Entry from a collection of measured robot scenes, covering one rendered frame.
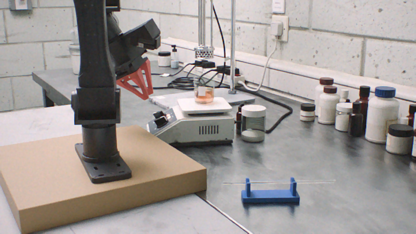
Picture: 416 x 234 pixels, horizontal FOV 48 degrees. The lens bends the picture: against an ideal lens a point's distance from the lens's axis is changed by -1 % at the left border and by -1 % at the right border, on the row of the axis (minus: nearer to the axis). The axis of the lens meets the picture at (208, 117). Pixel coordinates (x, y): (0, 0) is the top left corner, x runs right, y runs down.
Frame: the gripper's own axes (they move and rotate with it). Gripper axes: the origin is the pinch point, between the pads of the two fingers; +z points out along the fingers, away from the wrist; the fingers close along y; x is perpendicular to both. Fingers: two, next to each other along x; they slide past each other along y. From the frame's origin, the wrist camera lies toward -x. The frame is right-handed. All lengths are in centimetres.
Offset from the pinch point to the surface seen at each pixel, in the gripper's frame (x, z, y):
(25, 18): 168, -38, 160
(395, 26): -50, 21, 41
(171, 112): 1.0, 8.4, 5.6
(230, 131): -11.6, 17.5, 3.5
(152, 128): 4.4, 8.3, 0.1
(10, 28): 175, -38, 152
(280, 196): -28.6, 20.6, -22.5
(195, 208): -17.3, 13.9, -29.8
